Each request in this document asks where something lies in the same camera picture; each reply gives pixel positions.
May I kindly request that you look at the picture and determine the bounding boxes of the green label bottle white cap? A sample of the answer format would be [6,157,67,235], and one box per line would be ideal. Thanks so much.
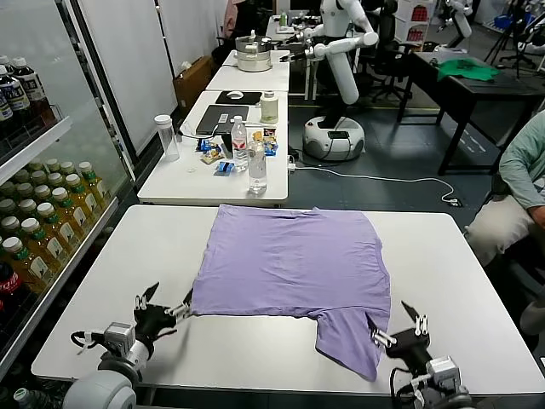
[12,386,52,409]

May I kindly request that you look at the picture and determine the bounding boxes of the white floor cable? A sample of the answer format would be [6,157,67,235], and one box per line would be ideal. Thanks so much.
[293,164,459,205]

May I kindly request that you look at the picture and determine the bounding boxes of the white desk with snacks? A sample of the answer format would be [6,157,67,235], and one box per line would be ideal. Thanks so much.
[136,89,290,210]

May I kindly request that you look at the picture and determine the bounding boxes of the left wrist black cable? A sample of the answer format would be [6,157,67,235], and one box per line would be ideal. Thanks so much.
[70,330,107,355]

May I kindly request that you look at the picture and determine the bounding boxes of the glass door drinks cabinet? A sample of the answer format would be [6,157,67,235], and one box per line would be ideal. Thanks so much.
[0,0,138,384]

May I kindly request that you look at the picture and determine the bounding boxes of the blue plastic crate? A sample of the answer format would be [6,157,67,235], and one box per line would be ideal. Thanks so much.
[493,14,533,31]

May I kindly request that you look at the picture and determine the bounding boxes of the cola bottle red label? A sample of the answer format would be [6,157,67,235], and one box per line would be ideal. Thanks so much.
[0,260,34,319]

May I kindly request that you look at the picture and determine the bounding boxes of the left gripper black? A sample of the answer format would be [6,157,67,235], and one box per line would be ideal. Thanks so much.
[134,280,195,343]

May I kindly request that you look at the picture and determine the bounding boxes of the pink jacket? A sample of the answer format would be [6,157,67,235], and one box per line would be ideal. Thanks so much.
[223,0,243,39]

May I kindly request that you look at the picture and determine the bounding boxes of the black tripod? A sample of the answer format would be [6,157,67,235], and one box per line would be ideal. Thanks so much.
[485,0,537,80]

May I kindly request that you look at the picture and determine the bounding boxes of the dark grey closed laptop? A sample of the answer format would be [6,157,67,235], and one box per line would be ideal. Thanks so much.
[194,104,250,136]

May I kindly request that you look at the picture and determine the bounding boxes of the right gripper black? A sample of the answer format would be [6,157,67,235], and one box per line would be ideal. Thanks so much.
[364,300,432,366]

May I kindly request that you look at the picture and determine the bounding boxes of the right wrist camera box silver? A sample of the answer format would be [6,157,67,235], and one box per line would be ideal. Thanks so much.
[425,356,463,389]

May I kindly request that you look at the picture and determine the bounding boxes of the left wrist camera box silver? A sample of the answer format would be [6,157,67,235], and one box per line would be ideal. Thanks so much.
[104,322,138,355]

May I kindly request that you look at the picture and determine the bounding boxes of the white shelf unit red items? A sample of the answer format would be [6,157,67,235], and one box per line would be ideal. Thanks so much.
[393,0,433,43]

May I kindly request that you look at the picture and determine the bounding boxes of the seated person green shirt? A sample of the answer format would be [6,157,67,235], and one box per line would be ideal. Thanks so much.
[463,114,545,337]

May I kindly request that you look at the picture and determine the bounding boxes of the black office chair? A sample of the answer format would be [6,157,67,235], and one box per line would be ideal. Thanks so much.
[360,0,423,103]

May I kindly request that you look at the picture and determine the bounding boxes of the wrist camera box silver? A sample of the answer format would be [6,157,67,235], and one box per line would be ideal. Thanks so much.
[425,356,463,389]
[104,322,138,355]

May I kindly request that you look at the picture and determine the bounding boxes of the cluttered white desk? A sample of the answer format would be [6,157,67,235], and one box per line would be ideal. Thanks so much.
[264,12,324,43]

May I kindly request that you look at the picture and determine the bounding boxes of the black mouse pad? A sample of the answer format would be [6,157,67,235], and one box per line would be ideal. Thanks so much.
[214,89,264,107]

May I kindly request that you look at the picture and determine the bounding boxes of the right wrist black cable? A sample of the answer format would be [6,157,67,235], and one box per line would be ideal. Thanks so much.
[389,366,429,400]

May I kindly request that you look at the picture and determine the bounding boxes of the tall clear tumbler white lid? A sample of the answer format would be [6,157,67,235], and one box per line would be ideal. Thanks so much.
[153,113,181,163]

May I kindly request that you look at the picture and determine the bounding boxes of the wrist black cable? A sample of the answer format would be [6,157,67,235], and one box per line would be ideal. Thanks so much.
[389,366,429,400]
[70,330,107,355]

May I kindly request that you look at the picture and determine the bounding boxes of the water bottle red label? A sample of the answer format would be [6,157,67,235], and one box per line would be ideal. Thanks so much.
[231,115,250,173]

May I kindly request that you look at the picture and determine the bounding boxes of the clear unlabelled water bottle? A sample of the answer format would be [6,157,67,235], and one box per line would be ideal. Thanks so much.
[247,138,269,196]

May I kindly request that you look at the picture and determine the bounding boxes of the green cloth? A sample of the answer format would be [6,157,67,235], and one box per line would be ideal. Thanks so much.
[438,58,502,83]

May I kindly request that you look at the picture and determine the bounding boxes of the cardboard box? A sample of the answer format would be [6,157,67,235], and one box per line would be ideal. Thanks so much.
[172,55,216,111]

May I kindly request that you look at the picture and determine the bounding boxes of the steel steamer pot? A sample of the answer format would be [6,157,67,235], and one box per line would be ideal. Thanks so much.
[234,29,273,72]

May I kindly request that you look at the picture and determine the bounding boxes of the dark tea bottle white cap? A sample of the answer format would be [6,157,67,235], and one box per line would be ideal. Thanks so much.
[0,63,32,138]
[10,56,57,127]

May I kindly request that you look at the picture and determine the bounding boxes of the white desk with steamer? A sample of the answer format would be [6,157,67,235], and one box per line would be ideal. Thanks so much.
[204,49,291,93]

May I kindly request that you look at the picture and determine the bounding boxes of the black table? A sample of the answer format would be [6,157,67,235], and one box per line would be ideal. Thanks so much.
[399,49,545,176]

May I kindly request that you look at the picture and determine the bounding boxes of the pale green jar white lid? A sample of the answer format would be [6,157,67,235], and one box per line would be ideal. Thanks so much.
[259,90,279,125]

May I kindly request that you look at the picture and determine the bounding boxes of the purple t-shirt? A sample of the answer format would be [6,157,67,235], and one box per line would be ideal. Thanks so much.
[190,203,392,383]

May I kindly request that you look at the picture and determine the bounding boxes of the white humanoid robot wheeled base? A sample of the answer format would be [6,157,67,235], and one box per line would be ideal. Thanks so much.
[278,0,380,162]

